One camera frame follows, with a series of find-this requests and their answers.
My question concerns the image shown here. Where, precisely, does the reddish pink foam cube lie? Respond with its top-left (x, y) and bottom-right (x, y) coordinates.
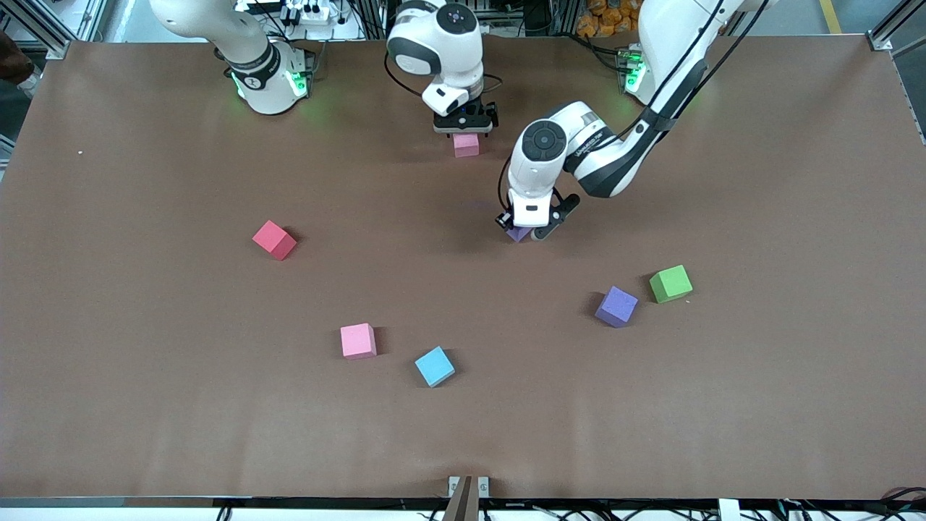
top-left (252, 220), bottom-right (298, 261)

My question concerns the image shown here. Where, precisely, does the green foam cube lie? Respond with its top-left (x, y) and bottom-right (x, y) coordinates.
top-left (649, 265), bottom-right (694, 304)

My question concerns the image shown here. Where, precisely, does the white power strip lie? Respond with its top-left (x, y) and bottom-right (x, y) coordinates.
top-left (281, 0), bottom-right (341, 22)

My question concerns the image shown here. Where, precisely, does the blue foam cube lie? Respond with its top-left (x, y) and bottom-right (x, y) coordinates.
top-left (415, 346), bottom-right (456, 388)

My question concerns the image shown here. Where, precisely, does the orange snack bag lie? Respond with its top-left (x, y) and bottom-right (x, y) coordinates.
top-left (577, 0), bottom-right (646, 38)

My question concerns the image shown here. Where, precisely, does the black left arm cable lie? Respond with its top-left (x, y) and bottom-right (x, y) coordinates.
top-left (496, 0), bottom-right (768, 212)

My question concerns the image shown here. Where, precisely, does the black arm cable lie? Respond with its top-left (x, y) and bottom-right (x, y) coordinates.
top-left (496, 0), bottom-right (768, 212)
top-left (383, 51), bottom-right (504, 98)

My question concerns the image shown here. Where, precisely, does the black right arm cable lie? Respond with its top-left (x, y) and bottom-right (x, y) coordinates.
top-left (383, 51), bottom-right (504, 98)

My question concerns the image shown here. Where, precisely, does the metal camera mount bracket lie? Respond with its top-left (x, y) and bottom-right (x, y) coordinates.
top-left (443, 475), bottom-right (490, 521)

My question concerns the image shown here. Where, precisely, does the aluminium frame profile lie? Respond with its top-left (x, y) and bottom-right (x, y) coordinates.
top-left (22, 0), bottom-right (107, 60)
top-left (867, 0), bottom-right (926, 53)

